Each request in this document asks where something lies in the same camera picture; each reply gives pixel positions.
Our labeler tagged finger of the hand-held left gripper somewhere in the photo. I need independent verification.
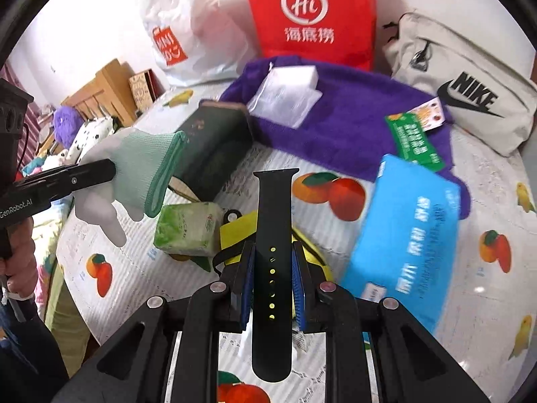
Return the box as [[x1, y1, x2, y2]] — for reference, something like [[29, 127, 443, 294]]
[[12, 159, 117, 198]]

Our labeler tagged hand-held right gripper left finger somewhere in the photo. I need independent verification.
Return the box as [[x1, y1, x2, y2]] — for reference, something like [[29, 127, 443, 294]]
[[52, 241, 256, 403]]

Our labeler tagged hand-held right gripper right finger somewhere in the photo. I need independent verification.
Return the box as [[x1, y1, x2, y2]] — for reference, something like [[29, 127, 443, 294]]
[[293, 241, 491, 403]]

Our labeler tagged yellow pouch with black strap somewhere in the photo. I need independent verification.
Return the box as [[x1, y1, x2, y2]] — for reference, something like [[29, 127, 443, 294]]
[[212, 210, 334, 282]]

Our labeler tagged white and mint glove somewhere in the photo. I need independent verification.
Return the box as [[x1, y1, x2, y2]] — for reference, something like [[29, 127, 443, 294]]
[[73, 130, 188, 246]]

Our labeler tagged black watch strap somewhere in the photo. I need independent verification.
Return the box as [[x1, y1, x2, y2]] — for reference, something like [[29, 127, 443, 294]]
[[251, 168, 299, 383]]

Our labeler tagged green tissue pack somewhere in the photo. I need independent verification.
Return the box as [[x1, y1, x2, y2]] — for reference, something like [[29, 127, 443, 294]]
[[153, 202, 225, 258]]

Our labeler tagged green snack packet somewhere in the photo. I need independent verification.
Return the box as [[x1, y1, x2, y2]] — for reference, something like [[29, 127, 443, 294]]
[[385, 97, 446, 171]]

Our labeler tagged person's left forearm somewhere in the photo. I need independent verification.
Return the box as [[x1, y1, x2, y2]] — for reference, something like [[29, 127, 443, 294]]
[[0, 298, 70, 403]]

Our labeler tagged person's left hand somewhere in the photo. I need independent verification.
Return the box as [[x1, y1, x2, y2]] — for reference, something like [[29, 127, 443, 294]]
[[0, 216, 38, 302]]

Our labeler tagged white spotted pillow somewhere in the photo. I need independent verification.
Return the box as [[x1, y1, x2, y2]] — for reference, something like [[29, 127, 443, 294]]
[[67, 118, 116, 162]]

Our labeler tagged purple plush toy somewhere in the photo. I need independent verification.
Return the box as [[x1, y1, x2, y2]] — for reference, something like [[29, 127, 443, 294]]
[[52, 107, 85, 143]]

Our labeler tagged wooden bed headboard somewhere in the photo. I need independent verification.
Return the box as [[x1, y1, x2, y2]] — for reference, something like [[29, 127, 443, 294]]
[[61, 59, 168, 129]]

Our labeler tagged blue tissue pack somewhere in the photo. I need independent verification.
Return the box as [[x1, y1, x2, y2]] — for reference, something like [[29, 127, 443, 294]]
[[340, 154, 461, 341]]

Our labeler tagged yellow green bedsheet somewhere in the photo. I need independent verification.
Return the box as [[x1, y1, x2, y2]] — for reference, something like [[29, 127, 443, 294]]
[[44, 260, 91, 353]]

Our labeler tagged dark green tin box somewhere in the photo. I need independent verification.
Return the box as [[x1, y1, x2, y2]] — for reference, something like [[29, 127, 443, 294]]
[[170, 98, 252, 202]]

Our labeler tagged purple towel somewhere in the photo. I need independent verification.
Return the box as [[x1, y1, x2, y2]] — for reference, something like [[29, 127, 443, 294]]
[[220, 55, 471, 219]]

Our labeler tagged white plastic shopping bag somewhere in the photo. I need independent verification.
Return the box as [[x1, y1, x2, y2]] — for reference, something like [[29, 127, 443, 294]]
[[133, 0, 256, 87]]

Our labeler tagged red paper bag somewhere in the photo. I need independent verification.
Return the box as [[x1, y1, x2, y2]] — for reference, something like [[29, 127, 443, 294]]
[[239, 0, 377, 71]]

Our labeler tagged grey waist bag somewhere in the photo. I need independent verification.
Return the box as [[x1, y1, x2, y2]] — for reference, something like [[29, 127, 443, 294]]
[[382, 12, 537, 157]]

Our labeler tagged brown picture frame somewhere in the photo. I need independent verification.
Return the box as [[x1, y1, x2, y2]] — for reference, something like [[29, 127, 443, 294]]
[[128, 69, 158, 114]]

